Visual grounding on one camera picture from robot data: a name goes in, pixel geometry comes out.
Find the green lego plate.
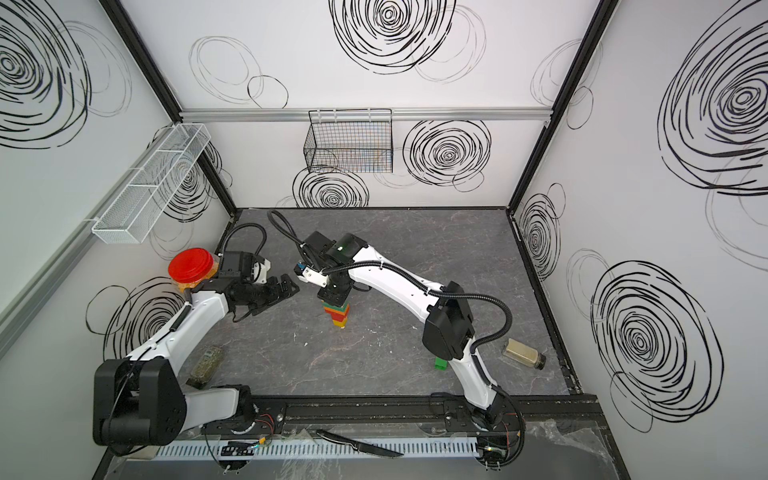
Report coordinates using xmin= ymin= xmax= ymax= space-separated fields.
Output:
xmin=323 ymin=305 xmax=350 ymax=317

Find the green tall lego brick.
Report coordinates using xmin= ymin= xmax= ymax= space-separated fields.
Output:
xmin=434 ymin=357 xmax=448 ymax=371

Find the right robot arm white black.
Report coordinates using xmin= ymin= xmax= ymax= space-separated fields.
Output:
xmin=296 ymin=246 xmax=512 ymax=428

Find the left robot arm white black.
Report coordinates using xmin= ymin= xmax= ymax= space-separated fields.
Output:
xmin=92 ymin=274 xmax=299 ymax=448

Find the small spice jar left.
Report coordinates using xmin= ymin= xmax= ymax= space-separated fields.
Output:
xmin=186 ymin=346 xmax=225 ymax=390

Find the plastic jar red lid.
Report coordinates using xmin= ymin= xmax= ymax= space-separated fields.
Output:
xmin=167 ymin=248 xmax=219 ymax=293

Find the small glass jar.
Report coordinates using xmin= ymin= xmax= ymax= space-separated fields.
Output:
xmin=503 ymin=338 xmax=547 ymax=370

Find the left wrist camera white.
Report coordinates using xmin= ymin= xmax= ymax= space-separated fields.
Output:
xmin=238 ymin=252 xmax=271 ymax=285

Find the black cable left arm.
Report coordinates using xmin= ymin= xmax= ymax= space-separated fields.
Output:
xmin=218 ymin=222 xmax=269 ymax=259

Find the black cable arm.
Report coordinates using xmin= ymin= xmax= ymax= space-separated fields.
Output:
xmin=266 ymin=209 xmax=514 ymax=355
xmin=218 ymin=222 xmax=269 ymax=259

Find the white slotted cable duct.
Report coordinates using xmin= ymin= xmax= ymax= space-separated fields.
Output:
xmin=153 ymin=437 xmax=479 ymax=462

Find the black wire basket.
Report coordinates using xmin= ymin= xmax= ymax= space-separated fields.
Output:
xmin=302 ymin=108 xmax=394 ymax=173

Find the white wire shelf basket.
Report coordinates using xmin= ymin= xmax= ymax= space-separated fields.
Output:
xmin=91 ymin=123 xmax=211 ymax=245

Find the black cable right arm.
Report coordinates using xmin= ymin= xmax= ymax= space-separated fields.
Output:
xmin=266 ymin=209 xmax=514 ymax=355

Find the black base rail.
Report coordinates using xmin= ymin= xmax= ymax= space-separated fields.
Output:
xmin=173 ymin=392 xmax=601 ymax=433

